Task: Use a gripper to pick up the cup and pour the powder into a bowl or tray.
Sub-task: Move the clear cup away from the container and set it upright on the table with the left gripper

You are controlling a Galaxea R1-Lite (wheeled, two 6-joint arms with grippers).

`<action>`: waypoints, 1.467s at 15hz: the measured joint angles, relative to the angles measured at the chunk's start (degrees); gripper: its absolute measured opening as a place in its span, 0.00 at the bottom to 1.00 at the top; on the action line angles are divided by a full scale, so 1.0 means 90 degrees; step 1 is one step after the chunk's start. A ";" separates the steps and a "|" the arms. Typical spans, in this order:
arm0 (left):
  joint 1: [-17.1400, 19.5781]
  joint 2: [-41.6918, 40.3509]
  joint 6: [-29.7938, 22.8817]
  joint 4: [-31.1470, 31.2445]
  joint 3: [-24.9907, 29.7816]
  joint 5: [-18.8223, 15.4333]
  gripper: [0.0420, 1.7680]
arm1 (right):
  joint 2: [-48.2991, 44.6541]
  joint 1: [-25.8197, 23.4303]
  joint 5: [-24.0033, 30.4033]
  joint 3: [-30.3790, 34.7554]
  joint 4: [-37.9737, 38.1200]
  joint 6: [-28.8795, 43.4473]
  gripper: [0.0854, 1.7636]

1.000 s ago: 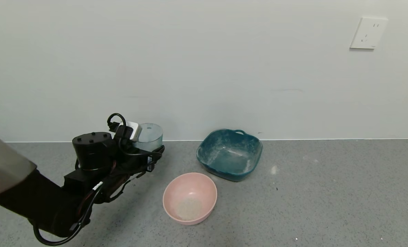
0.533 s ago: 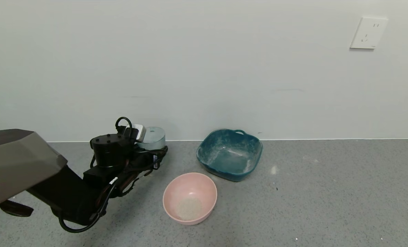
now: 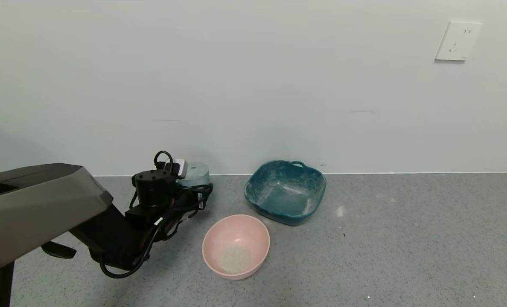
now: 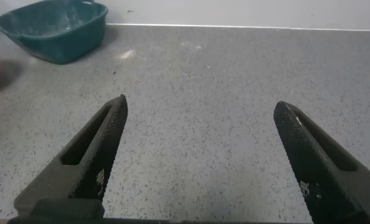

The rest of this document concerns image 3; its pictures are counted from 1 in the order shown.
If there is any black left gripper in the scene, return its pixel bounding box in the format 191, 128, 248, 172
182, 183, 213, 211

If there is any pink round bowl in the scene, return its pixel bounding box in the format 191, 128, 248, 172
202, 214, 271, 280

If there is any teal square dish with handles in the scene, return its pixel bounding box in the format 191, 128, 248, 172
244, 160, 327, 226

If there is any pale granular powder heap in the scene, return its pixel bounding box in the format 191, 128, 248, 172
219, 245, 253, 274

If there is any translucent pale blue cup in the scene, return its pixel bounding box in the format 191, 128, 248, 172
178, 162, 210, 188

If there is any silver white wrist camera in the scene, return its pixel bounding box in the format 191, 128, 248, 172
168, 158, 189, 179

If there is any black camera cable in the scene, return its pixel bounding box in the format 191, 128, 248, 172
99, 151, 214, 279

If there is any white wall socket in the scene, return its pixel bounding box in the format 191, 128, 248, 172
434, 21, 483, 61

